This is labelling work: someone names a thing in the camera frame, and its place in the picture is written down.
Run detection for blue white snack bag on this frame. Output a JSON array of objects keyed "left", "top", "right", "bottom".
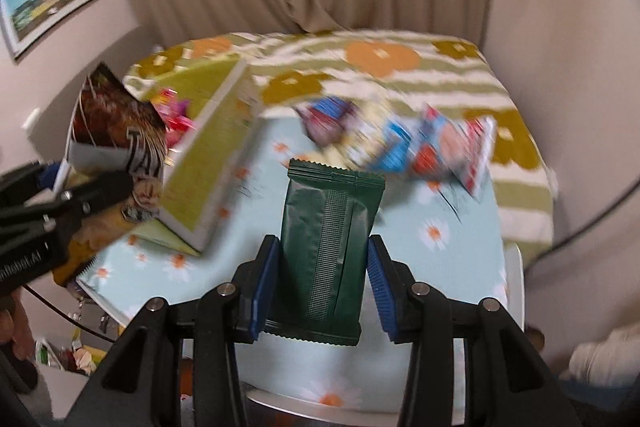
[{"left": 337, "top": 100, "right": 418, "bottom": 174}]

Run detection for floral striped blanket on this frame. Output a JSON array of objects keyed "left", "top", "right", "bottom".
[{"left": 124, "top": 30, "right": 554, "bottom": 265}]

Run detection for brown tiger print snack bag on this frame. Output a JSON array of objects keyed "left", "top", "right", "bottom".
[{"left": 65, "top": 62, "right": 167, "bottom": 179}]

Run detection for shrimp flakes snack bag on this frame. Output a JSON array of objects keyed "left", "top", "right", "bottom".
[{"left": 408, "top": 105, "right": 497, "bottom": 198}]

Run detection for green storage box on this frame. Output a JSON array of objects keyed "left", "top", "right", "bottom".
[{"left": 126, "top": 55, "right": 262, "bottom": 256}]

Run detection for pink snack packet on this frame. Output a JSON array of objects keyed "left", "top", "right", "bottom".
[{"left": 151, "top": 88, "right": 195, "bottom": 148}]

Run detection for dark green snack packet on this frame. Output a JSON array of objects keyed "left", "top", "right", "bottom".
[{"left": 266, "top": 159, "right": 385, "bottom": 346}]

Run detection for black cable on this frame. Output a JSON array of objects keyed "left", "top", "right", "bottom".
[{"left": 524, "top": 175, "right": 640, "bottom": 278}]

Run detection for yellow orange snack bag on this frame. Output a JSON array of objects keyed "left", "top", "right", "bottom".
[{"left": 52, "top": 176, "right": 163, "bottom": 287}]

